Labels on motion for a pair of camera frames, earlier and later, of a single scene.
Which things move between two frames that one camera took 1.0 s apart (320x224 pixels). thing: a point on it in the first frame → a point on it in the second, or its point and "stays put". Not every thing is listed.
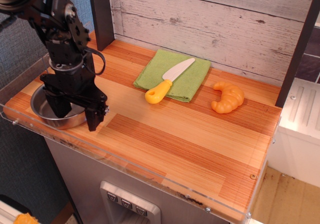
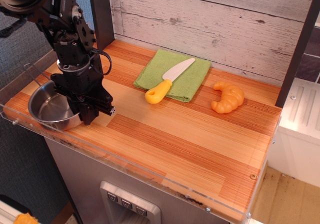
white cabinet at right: (295, 148) stays put
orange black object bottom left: (25, 218) stays put
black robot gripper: (77, 81) → (86, 86)
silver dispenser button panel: (121, 206) stays put
